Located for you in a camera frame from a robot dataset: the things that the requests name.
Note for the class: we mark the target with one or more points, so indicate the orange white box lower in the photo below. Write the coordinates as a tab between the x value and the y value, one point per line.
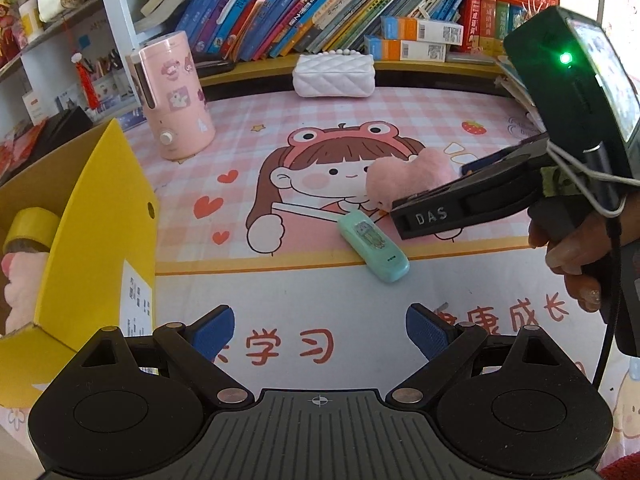
404	50

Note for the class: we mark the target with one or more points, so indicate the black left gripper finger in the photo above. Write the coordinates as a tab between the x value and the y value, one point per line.
493	187

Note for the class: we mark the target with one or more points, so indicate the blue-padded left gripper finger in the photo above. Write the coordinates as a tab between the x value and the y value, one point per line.
449	351
190	351

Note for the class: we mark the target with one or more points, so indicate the stack of papers and booklets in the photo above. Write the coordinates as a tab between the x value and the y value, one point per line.
510	80

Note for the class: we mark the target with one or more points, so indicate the pink cylindrical humidifier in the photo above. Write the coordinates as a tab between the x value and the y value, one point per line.
164	75

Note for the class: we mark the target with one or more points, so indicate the mint green stapler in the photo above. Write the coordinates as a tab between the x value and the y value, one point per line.
380	254

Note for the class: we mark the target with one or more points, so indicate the white wooden bookshelf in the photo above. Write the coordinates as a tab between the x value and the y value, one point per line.
300	15

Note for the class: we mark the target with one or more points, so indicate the orange white box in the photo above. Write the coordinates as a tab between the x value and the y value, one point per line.
418	29
404	50

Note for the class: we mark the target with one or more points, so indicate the orange white box upper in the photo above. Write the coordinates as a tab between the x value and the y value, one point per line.
418	29

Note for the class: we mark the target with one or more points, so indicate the yellow cardboard box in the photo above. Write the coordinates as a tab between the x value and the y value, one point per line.
101	266

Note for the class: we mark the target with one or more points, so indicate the red tassel ornament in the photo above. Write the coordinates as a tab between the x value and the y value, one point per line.
84	77

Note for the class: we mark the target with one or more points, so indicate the pink plush toy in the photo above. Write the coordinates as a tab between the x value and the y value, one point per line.
24	271

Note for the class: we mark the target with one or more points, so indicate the black box on left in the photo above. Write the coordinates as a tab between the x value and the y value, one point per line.
60	129

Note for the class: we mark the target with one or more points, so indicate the pink heart plush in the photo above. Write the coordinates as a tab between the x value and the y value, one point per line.
390	178

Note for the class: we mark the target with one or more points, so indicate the gold tape roll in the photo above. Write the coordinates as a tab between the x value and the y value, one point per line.
33	229

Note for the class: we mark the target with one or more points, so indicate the right hand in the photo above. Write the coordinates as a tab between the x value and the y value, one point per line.
587	244

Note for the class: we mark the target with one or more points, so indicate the pink cartoon desk mat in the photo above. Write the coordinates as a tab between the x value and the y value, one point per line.
261	221

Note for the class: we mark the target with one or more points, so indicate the white quilted purse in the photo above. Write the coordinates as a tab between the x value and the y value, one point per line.
334	74

